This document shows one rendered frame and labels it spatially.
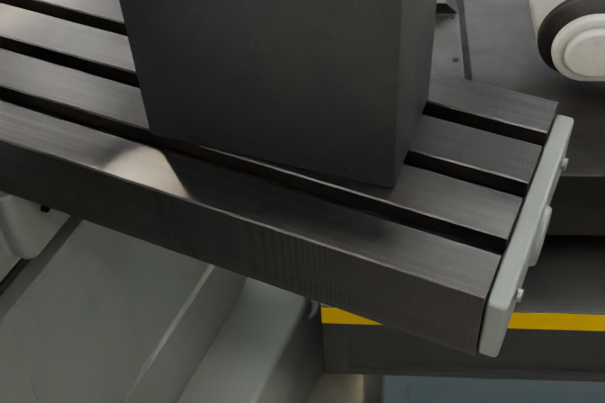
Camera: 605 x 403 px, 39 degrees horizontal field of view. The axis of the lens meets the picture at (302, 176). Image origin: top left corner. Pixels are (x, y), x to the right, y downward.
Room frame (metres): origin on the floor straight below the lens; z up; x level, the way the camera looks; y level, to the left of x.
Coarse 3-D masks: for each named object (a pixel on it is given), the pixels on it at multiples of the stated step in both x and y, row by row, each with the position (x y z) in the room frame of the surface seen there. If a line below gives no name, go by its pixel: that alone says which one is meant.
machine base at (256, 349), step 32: (256, 288) 0.92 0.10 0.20; (256, 320) 0.85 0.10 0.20; (288, 320) 0.85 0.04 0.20; (320, 320) 0.88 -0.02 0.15; (224, 352) 0.79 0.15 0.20; (256, 352) 0.79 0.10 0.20; (288, 352) 0.80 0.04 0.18; (320, 352) 0.84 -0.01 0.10; (192, 384) 0.73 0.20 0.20; (224, 384) 0.73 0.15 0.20; (256, 384) 0.73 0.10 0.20; (288, 384) 0.75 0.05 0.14
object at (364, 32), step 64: (128, 0) 0.54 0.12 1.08; (192, 0) 0.52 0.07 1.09; (256, 0) 0.51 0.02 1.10; (320, 0) 0.49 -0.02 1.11; (384, 0) 0.47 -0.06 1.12; (192, 64) 0.53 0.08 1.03; (256, 64) 0.51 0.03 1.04; (320, 64) 0.49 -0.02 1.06; (384, 64) 0.47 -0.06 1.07; (192, 128) 0.53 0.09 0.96; (256, 128) 0.51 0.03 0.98; (320, 128) 0.49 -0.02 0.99; (384, 128) 0.47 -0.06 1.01
